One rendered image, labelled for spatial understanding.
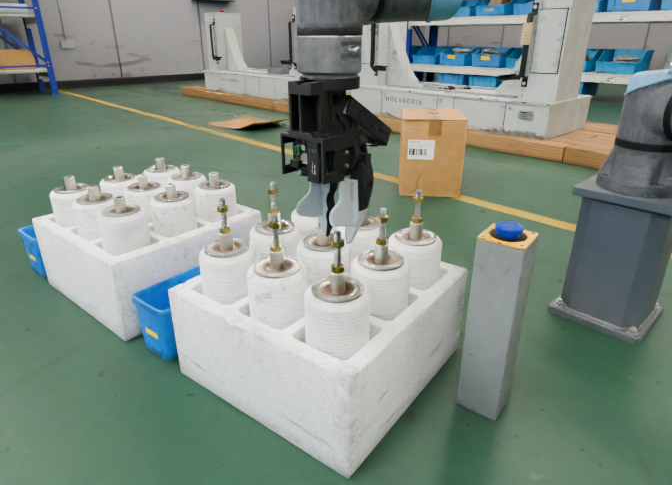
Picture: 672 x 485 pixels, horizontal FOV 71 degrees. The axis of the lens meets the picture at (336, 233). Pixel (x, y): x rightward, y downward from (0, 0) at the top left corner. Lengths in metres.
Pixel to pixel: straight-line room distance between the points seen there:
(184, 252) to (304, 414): 0.50
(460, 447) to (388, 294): 0.26
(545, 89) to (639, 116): 1.74
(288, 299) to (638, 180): 0.71
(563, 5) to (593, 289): 1.87
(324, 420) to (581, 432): 0.42
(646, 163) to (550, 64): 1.75
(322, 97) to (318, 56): 0.04
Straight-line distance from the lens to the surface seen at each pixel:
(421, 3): 0.59
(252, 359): 0.76
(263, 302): 0.73
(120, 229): 1.04
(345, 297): 0.65
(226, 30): 5.13
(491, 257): 0.72
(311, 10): 0.55
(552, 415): 0.92
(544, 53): 2.79
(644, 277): 1.13
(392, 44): 3.47
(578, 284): 1.16
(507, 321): 0.76
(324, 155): 0.53
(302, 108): 0.55
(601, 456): 0.88
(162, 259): 1.06
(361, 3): 0.56
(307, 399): 0.71
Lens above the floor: 0.59
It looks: 23 degrees down
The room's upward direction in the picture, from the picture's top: straight up
